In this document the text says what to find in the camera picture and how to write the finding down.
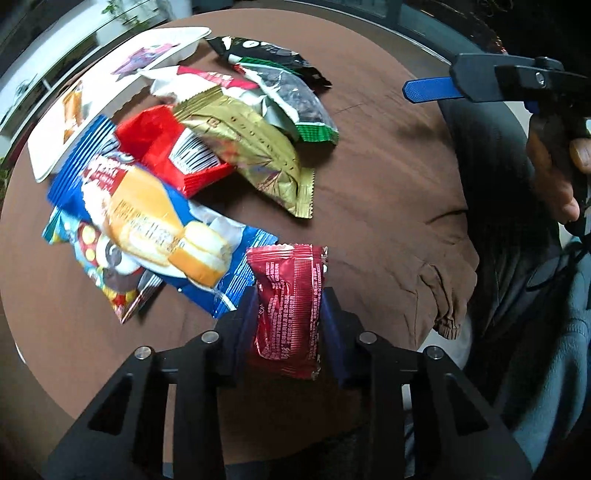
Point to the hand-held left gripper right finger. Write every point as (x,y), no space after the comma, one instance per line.
(334,337)

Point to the bright red snack packet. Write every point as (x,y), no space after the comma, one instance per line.
(152,134)

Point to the person's right hand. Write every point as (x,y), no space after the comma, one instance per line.
(549,175)

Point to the person's dark jacket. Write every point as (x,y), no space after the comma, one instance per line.
(494,207)

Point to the blue cake packet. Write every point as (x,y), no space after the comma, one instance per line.
(152,221)

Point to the white plastic tray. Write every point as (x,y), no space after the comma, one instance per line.
(106,92)

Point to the white red label pouch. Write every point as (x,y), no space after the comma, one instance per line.
(175,85)

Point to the colourful cartoon snack packet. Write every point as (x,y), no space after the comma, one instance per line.
(92,254)

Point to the brown table cover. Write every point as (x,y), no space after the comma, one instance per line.
(392,184)

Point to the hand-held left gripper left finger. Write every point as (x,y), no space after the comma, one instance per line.
(244,332)

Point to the gold foil snack packet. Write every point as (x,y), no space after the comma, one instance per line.
(258,152)

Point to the white TV cabinet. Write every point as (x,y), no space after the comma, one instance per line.
(27,87)

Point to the person's teal trousers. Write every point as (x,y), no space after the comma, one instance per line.
(554,369)

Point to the dark red snack packet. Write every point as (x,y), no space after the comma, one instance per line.
(286,304)

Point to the clear green bean packet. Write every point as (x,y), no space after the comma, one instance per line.
(295,97)

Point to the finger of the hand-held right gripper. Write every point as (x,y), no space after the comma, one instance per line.
(434,90)

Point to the black green snack packet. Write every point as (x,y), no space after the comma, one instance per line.
(263,50)

